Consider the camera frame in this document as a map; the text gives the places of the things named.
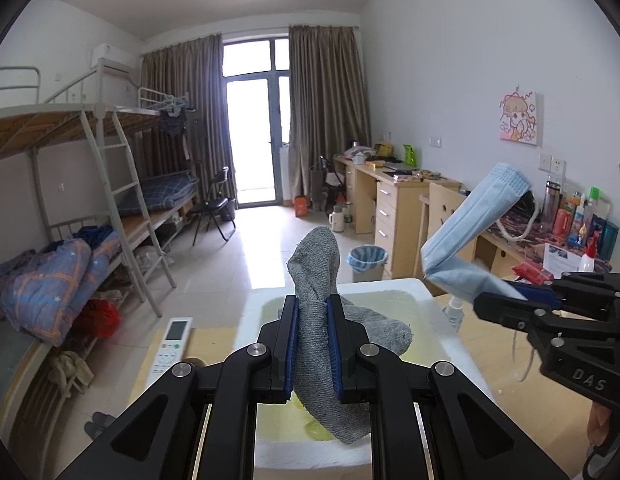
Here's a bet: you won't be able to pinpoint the wooden smiley-face chair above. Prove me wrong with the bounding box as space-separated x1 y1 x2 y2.
419 182 473 278

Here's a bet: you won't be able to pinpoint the pink cartoon wall poster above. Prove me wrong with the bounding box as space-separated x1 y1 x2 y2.
499 91 545 145

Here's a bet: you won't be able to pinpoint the white foam box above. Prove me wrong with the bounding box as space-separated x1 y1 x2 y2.
234 277 501 480

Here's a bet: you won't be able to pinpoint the red snack packet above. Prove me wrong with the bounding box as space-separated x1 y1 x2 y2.
512 260 556 283

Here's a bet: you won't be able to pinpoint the black folding chair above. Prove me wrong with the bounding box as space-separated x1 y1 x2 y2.
192 166 238 246

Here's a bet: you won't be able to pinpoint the dark hanging clothes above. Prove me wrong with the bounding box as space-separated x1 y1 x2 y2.
157 100 195 136

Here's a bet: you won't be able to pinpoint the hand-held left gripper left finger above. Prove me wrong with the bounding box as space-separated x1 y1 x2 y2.
54 295 301 480

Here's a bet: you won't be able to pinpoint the grey sock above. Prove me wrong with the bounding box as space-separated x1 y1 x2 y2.
288 226 415 445

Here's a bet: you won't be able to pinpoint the light wooden desk with drawers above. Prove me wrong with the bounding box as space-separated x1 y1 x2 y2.
335 155 463 281

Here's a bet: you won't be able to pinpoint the light blue face mask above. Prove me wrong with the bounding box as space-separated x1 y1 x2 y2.
421 162 541 383

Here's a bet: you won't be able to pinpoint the white bottle with blue label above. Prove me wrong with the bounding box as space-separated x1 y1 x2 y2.
572 195 591 248

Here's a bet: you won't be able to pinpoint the glass balcony door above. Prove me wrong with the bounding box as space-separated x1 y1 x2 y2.
222 37 293 208

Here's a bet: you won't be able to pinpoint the white thermos jug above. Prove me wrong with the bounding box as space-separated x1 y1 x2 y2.
329 200 353 232

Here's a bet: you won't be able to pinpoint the trash bin with blue bag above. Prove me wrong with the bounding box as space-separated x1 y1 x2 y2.
346 245 389 283

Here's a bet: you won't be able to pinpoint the brown curtain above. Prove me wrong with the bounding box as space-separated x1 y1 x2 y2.
289 25 371 206
141 34 237 201

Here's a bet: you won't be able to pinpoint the white air conditioner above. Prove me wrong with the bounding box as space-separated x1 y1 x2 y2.
91 44 131 77

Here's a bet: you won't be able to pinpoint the beige cloth bundle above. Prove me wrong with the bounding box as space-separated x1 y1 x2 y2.
47 350 93 398

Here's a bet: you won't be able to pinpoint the white red-capped lotion bottle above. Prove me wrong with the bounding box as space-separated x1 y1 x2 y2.
579 234 598 273

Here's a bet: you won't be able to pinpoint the blue checked quilt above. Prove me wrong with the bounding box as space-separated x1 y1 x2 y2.
0 232 123 346

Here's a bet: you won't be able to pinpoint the red bag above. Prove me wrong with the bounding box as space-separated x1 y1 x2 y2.
72 299 121 346

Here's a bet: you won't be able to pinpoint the dark blue quilt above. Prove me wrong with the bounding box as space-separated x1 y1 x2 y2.
118 172 199 216

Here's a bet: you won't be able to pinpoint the white paper sheet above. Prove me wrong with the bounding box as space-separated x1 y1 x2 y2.
542 242 583 273

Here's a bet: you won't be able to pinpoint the blue spray bottle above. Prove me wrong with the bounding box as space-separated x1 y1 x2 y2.
444 296 466 332

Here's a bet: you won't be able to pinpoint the white remote control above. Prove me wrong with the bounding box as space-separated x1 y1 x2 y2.
148 316 195 386

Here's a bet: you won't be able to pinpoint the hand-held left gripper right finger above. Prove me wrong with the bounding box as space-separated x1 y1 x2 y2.
326 294 573 480

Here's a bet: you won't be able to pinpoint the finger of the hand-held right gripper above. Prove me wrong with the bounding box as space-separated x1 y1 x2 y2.
510 272 620 319
473 292 581 346

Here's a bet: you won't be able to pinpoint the person's right hand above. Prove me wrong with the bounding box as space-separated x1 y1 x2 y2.
587 402 614 449

